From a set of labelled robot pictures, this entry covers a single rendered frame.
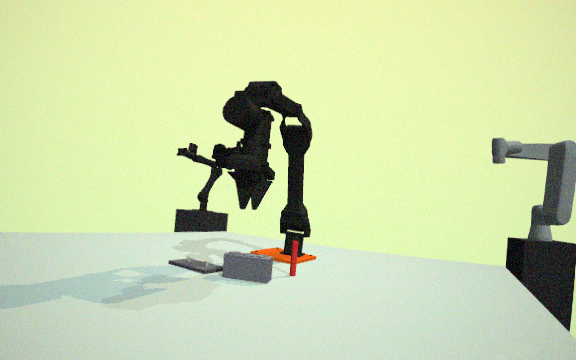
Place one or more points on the red peg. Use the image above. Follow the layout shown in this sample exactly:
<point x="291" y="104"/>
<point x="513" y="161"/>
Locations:
<point x="293" y="263"/>

